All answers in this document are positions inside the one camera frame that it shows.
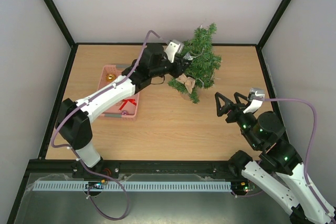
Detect clear led string lights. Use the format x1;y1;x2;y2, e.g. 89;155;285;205
190;23;217;89

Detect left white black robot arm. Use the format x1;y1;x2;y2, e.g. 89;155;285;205
55;40;191;170

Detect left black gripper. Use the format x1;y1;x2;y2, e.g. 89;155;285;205
151;56;192;79

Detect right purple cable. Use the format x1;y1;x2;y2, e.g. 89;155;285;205
259;98;336;222

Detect small green christmas tree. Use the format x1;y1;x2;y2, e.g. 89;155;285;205
168;23;222;104

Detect light blue cable duct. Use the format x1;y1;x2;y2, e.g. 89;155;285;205
32;181;232;193

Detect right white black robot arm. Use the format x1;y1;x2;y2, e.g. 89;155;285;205
215;88;335;223

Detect pink plastic basket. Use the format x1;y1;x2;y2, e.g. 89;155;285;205
97;65;140;120

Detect beige felt ornament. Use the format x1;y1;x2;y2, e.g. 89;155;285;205
175;73;196;94

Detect black frame rail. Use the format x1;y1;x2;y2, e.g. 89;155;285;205
25;159;244;181

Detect purple cable loop front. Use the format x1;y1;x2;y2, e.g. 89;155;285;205
85;173;131;220

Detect red ribbon bow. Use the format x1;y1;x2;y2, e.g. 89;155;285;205
119;99;137;110

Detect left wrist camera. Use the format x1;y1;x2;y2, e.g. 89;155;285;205
164;40;184;63

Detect silver gift box ornament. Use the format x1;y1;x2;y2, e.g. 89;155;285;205
183;52;193;60

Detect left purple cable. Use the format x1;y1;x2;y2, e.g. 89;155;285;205
51;29;167;180

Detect gold bauble ornament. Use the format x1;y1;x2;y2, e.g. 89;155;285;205
106;73;116;82

